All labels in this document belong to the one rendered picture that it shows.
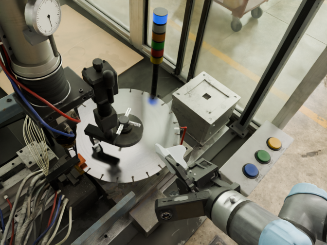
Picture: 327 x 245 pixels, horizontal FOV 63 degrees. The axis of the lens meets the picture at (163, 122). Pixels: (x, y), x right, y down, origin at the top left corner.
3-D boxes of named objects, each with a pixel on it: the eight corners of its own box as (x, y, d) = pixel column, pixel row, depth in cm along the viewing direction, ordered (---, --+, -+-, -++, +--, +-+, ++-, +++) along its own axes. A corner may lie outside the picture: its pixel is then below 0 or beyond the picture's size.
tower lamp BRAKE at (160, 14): (159, 14, 83) (160, 5, 81) (170, 21, 82) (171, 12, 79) (149, 19, 81) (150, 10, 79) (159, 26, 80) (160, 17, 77)
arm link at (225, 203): (229, 246, 47) (222, 213, 44) (211, 231, 51) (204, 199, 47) (257, 221, 50) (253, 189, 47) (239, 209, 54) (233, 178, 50)
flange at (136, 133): (136, 150, 75) (136, 146, 73) (99, 139, 76) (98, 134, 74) (148, 120, 81) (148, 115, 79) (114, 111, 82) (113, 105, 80)
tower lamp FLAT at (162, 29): (158, 23, 86) (159, 14, 84) (169, 29, 84) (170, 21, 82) (149, 28, 84) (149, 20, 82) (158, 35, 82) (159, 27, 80)
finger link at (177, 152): (171, 135, 65) (194, 165, 61) (151, 147, 63) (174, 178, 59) (173, 129, 62) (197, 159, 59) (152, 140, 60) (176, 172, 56)
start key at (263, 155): (259, 150, 86) (262, 147, 84) (270, 158, 84) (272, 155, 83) (252, 158, 84) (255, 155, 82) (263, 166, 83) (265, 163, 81)
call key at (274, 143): (270, 138, 89) (273, 134, 87) (281, 146, 88) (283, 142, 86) (264, 145, 87) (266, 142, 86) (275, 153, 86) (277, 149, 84)
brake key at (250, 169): (247, 164, 83) (249, 161, 81) (258, 172, 81) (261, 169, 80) (240, 172, 81) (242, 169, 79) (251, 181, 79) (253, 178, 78)
